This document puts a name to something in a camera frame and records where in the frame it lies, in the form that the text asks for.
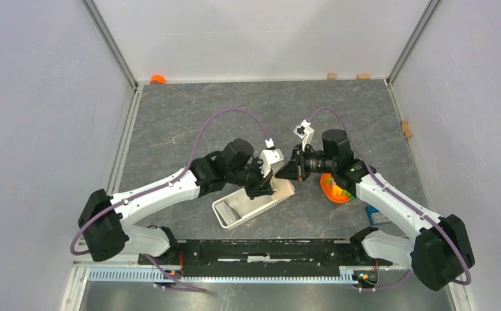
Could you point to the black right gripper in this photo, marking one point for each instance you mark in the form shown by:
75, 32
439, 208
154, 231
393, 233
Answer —
294, 169

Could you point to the curved wooden piece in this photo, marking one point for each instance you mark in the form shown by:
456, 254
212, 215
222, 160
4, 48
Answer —
405, 127

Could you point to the wooden block right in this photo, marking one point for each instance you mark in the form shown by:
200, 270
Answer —
363, 76

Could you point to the white toothed cable rail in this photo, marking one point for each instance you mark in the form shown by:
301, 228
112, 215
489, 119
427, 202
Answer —
154, 275

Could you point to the white plastic tray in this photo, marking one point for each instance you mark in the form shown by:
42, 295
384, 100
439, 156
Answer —
237, 208

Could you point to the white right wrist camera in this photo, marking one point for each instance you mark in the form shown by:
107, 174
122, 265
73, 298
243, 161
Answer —
305, 132

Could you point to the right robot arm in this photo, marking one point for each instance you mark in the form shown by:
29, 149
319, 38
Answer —
435, 248

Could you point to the blue small box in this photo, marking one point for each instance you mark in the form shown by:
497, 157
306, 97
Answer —
375, 217

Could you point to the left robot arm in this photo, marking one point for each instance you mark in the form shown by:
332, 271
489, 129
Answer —
108, 221

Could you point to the orange round cap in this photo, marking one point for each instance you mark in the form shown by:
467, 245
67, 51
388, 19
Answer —
157, 79

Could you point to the coloured toy blocks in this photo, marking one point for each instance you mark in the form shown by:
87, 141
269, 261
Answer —
337, 194

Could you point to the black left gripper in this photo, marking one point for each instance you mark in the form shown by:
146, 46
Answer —
262, 187

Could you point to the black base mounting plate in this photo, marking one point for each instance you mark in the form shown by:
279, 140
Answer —
265, 257

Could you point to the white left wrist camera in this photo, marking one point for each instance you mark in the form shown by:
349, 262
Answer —
272, 158

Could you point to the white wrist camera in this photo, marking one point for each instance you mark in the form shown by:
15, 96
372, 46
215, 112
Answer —
305, 132
272, 158

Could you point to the orange bowl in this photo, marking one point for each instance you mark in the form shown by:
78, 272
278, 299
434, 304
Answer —
323, 183

